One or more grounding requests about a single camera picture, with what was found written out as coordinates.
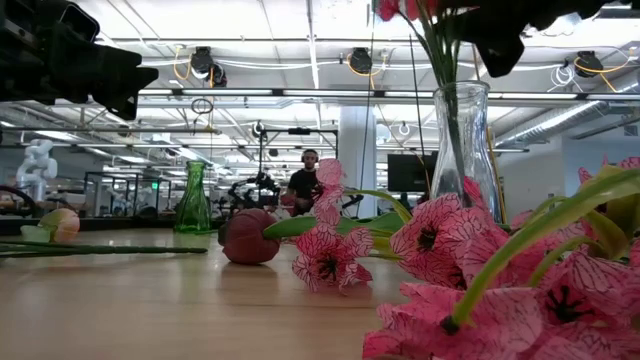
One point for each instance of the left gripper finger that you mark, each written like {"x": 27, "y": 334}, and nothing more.
{"x": 122, "y": 105}
{"x": 130, "y": 72}

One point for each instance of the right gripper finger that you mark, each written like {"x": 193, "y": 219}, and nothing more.
{"x": 500, "y": 50}

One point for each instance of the red flower spray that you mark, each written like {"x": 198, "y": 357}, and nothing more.
{"x": 440, "y": 45}

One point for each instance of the light pink tulip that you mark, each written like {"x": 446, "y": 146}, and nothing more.
{"x": 62, "y": 225}

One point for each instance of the dark red tulip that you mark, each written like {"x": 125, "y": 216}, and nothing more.
{"x": 245, "y": 237}

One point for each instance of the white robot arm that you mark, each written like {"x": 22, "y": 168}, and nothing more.
{"x": 36, "y": 167}

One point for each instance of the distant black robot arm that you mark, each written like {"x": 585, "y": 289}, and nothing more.
{"x": 250, "y": 192}

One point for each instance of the clear glass vase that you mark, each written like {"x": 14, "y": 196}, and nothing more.
{"x": 475, "y": 130}

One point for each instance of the green glass vase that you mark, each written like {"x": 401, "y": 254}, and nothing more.
{"x": 192, "y": 200}

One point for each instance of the black monitor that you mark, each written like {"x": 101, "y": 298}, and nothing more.
{"x": 410, "y": 172}

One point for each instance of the white building column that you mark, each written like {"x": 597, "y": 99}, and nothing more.
{"x": 357, "y": 160}

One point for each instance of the black headphones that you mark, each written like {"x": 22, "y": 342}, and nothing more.
{"x": 303, "y": 158}

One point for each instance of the person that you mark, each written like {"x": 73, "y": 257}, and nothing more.
{"x": 303, "y": 185}

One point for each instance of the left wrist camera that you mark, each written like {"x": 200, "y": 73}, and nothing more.
{"x": 80, "y": 22}

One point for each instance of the black framed enclosure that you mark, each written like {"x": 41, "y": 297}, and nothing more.
{"x": 125, "y": 175}

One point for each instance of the silver ventilation duct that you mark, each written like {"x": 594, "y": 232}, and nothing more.
{"x": 550, "y": 122}

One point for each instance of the black camera gantry frame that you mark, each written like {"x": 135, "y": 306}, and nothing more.
{"x": 299, "y": 131}

